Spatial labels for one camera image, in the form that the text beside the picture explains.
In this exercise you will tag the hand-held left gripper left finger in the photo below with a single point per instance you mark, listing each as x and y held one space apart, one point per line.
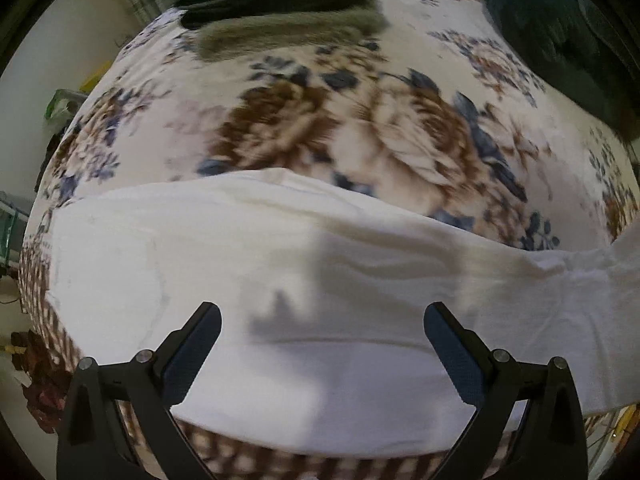
192 355

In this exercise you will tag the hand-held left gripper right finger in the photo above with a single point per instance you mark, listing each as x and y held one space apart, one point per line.
457 357

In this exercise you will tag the white pants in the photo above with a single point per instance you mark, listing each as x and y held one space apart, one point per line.
320 280

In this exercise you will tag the dark red cloth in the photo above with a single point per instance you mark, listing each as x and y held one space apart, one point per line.
37 380

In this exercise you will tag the floral printed blanket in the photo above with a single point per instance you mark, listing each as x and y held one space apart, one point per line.
390 125

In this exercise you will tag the green plastic bag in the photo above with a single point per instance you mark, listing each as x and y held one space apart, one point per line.
62 105

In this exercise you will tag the grey folded garment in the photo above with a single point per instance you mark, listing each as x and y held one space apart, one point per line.
290 35

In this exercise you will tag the dark teal cloth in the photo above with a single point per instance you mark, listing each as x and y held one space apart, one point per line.
545 25

